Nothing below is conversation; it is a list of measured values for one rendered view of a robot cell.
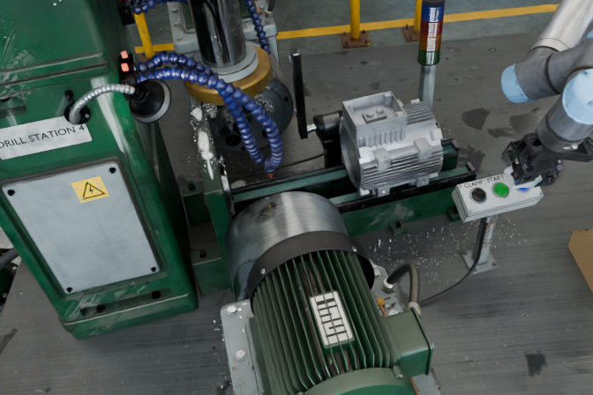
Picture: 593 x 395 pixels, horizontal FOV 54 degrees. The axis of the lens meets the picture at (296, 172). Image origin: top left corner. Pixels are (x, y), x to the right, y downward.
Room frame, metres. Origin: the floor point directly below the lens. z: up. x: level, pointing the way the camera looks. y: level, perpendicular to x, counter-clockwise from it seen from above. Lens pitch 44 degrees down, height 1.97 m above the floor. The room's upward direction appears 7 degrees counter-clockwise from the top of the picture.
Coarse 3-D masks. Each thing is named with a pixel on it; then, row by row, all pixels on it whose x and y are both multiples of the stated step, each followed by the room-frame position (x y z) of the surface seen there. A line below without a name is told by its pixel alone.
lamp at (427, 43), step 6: (420, 36) 1.39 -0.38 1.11; (426, 36) 1.37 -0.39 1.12; (438, 36) 1.36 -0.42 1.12; (420, 42) 1.38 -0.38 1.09; (426, 42) 1.37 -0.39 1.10; (432, 42) 1.36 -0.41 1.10; (438, 42) 1.36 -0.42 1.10; (426, 48) 1.36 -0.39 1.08; (432, 48) 1.36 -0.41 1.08; (438, 48) 1.37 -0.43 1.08
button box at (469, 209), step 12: (480, 180) 0.85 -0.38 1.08; (492, 180) 0.85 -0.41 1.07; (504, 180) 0.85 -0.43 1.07; (456, 192) 0.84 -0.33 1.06; (468, 192) 0.83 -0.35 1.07; (492, 192) 0.82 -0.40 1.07; (516, 192) 0.82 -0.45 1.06; (528, 192) 0.82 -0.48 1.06; (540, 192) 0.82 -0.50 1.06; (456, 204) 0.83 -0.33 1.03; (468, 204) 0.80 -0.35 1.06; (480, 204) 0.80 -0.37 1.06; (492, 204) 0.80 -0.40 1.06; (504, 204) 0.80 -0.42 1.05; (516, 204) 0.80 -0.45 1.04; (528, 204) 0.82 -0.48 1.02; (468, 216) 0.79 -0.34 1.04; (480, 216) 0.80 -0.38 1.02
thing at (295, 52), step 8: (296, 48) 1.17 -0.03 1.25; (296, 56) 1.15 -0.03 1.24; (296, 64) 1.15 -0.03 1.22; (296, 72) 1.14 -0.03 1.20; (296, 80) 1.14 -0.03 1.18; (296, 88) 1.14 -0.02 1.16; (296, 96) 1.15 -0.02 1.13; (296, 104) 1.15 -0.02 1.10; (304, 104) 1.15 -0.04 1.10; (296, 112) 1.15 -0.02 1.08; (304, 112) 1.15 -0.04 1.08; (304, 120) 1.15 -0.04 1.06; (304, 128) 1.15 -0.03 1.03; (304, 136) 1.15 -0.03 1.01
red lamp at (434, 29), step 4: (424, 20) 1.37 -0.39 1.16; (440, 20) 1.37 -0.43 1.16; (420, 24) 1.39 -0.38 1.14; (424, 24) 1.37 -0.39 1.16; (428, 24) 1.36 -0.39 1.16; (432, 24) 1.36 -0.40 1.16; (436, 24) 1.36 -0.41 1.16; (440, 24) 1.37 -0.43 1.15; (420, 28) 1.39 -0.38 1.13; (424, 28) 1.37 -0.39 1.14; (428, 28) 1.36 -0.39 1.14; (432, 28) 1.36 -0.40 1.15; (436, 28) 1.36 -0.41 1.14; (440, 28) 1.37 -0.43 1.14; (420, 32) 1.39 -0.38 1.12; (424, 32) 1.37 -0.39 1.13; (428, 32) 1.36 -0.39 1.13; (432, 32) 1.36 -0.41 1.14; (436, 32) 1.36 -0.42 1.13; (440, 32) 1.37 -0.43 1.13; (428, 36) 1.36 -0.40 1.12; (432, 36) 1.36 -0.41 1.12
